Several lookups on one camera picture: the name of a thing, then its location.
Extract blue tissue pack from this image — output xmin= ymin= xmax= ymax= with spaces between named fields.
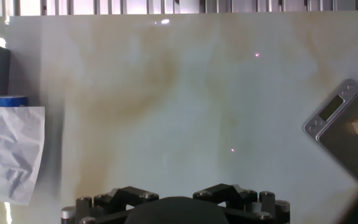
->
xmin=0 ymin=95 xmax=46 ymax=207

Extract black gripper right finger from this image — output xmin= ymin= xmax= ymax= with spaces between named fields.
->
xmin=192 ymin=183 xmax=291 ymax=224

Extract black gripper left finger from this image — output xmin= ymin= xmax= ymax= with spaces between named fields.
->
xmin=61 ymin=185 xmax=160 ymax=224

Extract silver digital scale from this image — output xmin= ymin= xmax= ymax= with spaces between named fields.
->
xmin=303 ymin=78 xmax=358 ymax=185

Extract marble pattern slab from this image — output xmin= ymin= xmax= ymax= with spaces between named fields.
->
xmin=0 ymin=11 xmax=358 ymax=224

